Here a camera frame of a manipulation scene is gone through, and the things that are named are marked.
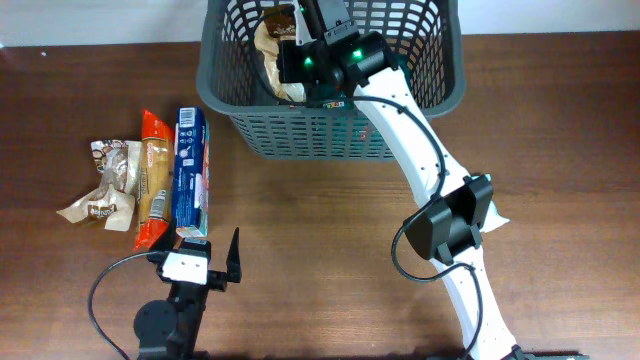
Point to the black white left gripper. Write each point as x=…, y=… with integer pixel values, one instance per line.
x=218, y=278

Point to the beige brown snack bag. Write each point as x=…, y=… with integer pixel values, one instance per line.
x=269, y=34
x=114, y=200

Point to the blue tissue pack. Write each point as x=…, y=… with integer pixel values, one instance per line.
x=190, y=193

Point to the green Nescafe coffee bag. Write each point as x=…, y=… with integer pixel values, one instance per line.
x=321, y=94

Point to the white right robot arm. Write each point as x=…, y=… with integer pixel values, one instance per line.
x=455, y=208

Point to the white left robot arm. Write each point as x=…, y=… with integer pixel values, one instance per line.
x=168, y=328

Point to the grey plastic lattice basket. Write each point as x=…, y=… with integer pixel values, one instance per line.
x=231, y=78

